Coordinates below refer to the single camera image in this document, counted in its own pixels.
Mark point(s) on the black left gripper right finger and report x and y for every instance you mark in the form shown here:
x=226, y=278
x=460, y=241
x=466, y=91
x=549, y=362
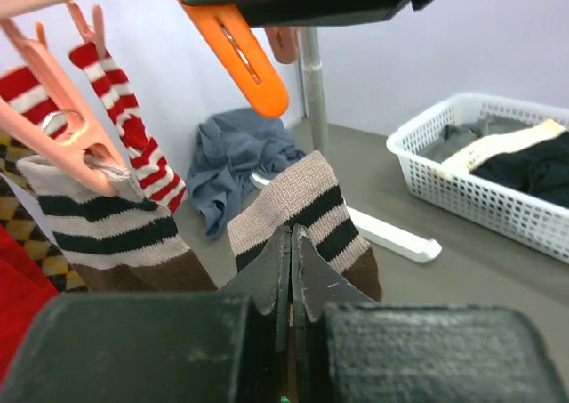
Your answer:
x=314, y=283

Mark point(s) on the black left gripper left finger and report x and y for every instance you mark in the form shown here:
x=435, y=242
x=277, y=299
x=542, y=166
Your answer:
x=262, y=336

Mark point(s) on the orange clothes peg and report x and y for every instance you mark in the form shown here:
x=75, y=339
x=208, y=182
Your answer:
x=230, y=38

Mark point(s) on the pink clothes peg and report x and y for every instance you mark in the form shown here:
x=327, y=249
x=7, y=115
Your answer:
x=66, y=135

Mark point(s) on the white and steel clothes rack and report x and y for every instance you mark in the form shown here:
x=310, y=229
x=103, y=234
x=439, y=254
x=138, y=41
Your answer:
x=301, y=44

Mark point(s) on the blue-grey crumpled cloth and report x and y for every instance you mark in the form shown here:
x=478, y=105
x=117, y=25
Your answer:
x=230, y=147

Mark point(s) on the red white striped sock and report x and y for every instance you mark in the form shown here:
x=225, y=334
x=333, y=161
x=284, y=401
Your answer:
x=21, y=90
x=156, y=178

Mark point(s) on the white plastic laundry basket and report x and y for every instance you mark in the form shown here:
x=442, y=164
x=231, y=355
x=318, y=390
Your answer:
x=532, y=222

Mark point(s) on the dark clothes in basket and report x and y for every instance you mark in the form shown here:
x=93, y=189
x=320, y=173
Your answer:
x=532, y=159

